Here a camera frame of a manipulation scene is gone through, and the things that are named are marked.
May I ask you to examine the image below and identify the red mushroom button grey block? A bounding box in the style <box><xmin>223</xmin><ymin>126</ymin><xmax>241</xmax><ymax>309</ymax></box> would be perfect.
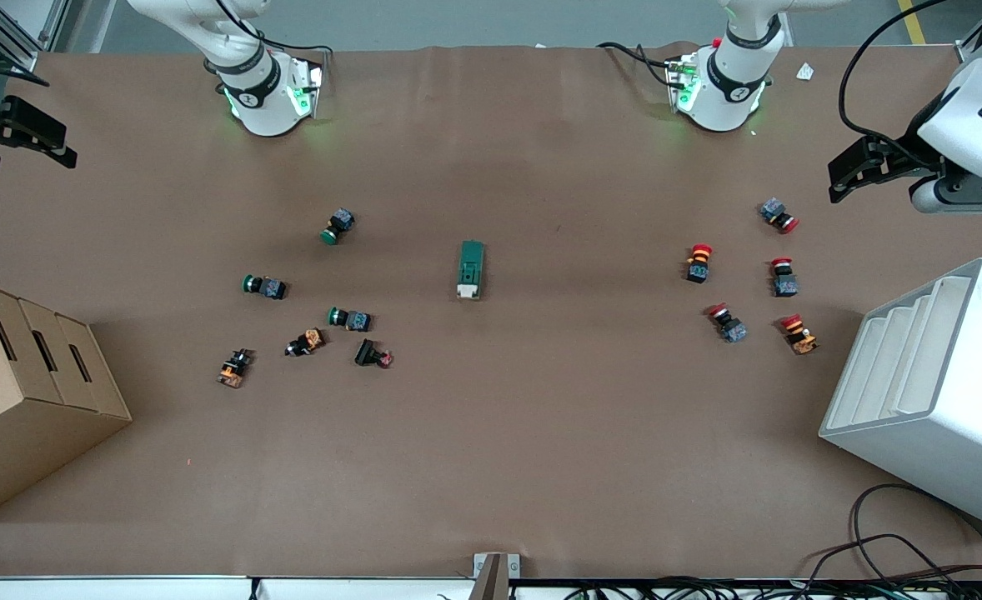
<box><xmin>759</xmin><ymin>197</ymin><xmax>800</xmax><ymax>234</ymax></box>
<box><xmin>705</xmin><ymin>303</ymin><xmax>749</xmax><ymax>344</ymax></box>
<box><xmin>770</xmin><ymin>257</ymin><xmax>799</xmax><ymax>298</ymax></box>

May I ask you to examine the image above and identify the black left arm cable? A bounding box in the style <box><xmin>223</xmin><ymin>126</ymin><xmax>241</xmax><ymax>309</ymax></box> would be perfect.
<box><xmin>839</xmin><ymin>0</ymin><xmax>954</xmax><ymax>153</ymax></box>

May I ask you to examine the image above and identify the red mushroom button orange block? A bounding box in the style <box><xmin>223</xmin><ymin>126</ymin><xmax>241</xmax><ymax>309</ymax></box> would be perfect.
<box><xmin>779</xmin><ymin>313</ymin><xmax>819</xmax><ymax>356</ymax></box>

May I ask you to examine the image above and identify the metal bracket at table edge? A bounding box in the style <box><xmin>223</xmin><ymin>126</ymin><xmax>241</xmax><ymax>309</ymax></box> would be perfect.
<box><xmin>473</xmin><ymin>552</ymin><xmax>522</xmax><ymax>600</ymax></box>

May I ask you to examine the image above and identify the aluminium frame post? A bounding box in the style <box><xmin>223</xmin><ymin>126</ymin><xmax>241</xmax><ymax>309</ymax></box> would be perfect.
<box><xmin>0</xmin><ymin>0</ymin><xmax>71</xmax><ymax>76</ymax></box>
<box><xmin>956</xmin><ymin>0</ymin><xmax>982</xmax><ymax>65</ymax></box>

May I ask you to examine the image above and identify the brown paper table cover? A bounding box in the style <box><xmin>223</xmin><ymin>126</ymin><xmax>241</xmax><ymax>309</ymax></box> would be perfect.
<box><xmin>0</xmin><ymin>42</ymin><xmax>982</xmax><ymax>580</ymax></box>

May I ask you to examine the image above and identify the white stepped storage rack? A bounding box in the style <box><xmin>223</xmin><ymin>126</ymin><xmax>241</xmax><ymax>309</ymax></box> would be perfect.
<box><xmin>819</xmin><ymin>257</ymin><xmax>982</xmax><ymax>536</ymax></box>

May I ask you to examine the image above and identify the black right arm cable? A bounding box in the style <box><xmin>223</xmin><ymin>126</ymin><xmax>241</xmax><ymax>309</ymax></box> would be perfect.
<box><xmin>212</xmin><ymin>0</ymin><xmax>333</xmax><ymax>58</ymax></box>

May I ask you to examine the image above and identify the green load switch white handle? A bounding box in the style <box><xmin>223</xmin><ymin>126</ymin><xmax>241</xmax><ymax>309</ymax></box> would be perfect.
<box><xmin>456</xmin><ymin>240</ymin><xmax>487</xmax><ymax>302</ymax></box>

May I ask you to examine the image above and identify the black looped cable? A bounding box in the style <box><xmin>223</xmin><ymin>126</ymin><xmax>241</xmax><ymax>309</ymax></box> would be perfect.
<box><xmin>849</xmin><ymin>483</ymin><xmax>982</xmax><ymax>586</ymax></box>

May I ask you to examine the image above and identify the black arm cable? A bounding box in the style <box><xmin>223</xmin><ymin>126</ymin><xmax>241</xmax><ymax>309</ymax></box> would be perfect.
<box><xmin>212</xmin><ymin>0</ymin><xmax>333</xmax><ymax>58</ymax></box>
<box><xmin>839</xmin><ymin>0</ymin><xmax>954</xmax><ymax>153</ymax></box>

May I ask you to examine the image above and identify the black orange switch module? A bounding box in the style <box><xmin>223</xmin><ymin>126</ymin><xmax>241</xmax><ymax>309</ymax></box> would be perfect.
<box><xmin>284</xmin><ymin>328</ymin><xmax>326</xmax><ymax>358</ymax></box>
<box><xmin>217</xmin><ymin>348</ymin><xmax>254</xmax><ymax>389</ymax></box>

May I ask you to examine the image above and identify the brown cardboard box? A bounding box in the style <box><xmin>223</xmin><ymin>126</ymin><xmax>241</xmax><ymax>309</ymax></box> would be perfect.
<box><xmin>0</xmin><ymin>277</ymin><xmax>133</xmax><ymax>524</ymax></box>

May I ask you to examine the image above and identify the black cable bundle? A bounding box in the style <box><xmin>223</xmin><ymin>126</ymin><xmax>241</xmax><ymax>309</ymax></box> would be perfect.
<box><xmin>564</xmin><ymin>533</ymin><xmax>982</xmax><ymax>600</ymax></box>

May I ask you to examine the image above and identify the black base cable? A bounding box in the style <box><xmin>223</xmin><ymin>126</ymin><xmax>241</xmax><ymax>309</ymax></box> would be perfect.
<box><xmin>596</xmin><ymin>41</ymin><xmax>677</xmax><ymax>69</ymax></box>

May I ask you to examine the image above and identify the black switch module red tip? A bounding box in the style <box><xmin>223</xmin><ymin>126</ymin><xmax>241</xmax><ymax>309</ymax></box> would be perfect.
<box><xmin>354</xmin><ymin>338</ymin><xmax>394</xmax><ymax>369</ymax></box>

